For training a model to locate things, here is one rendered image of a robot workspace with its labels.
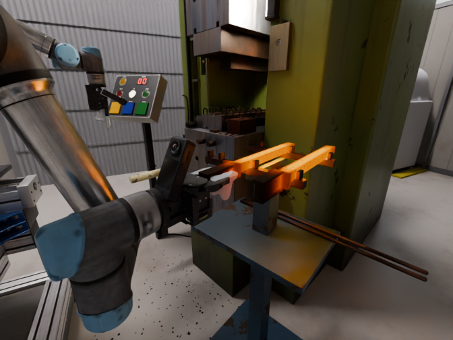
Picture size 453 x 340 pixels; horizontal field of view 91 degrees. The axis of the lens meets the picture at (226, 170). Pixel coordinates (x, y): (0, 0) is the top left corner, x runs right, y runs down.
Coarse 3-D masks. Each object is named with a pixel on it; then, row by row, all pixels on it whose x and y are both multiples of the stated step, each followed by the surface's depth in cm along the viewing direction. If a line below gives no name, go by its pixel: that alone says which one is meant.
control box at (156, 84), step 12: (120, 84) 140; (132, 84) 138; (144, 84) 134; (156, 84) 131; (120, 96) 138; (156, 96) 131; (156, 108) 133; (120, 120) 142; (132, 120) 138; (144, 120) 134; (156, 120) 134
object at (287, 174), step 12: (312, 156) 61; (324, 156) 65; (288, 168) 51; (300, 168) 52; (252, 180) 41; (264, 180) 41; (276, 180) 45; (288, 180) 46; (264, 192) 42; (276, 192) 45
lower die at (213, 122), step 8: (216, 112) 117; (232, 112) 118; (248, 112) 126; (264, 112) 130; (200, 120) 119; (208, 120) 115; (216, 120) 110; (224, 120) 109; (208, 128) 116; (216, 128) 112; (224, 128) 111
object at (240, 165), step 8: (280, 144) 74; (288, 144) 74; (264, 152) 64; (272, 152) 65; (280, 152) 69; (240, 160) 57; (248, 160) 57; (264, 160) 62; (216, 168) 50; (224, 168) 50; (232, 168) 53; (240, 168) 53; (248, 168) 57; (208, 176) 46; (240, 176) 53
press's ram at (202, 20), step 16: (192, 0) 103; (208, 0) 96; (224, 0) 90; (240, 0) 93; (256, 0) 99; (192, 16) 106; (208, 16) 98; (224, 16) 92; (240, 16) 95; (256, 16) 101; (192, 32) 108; (256, 32) 105
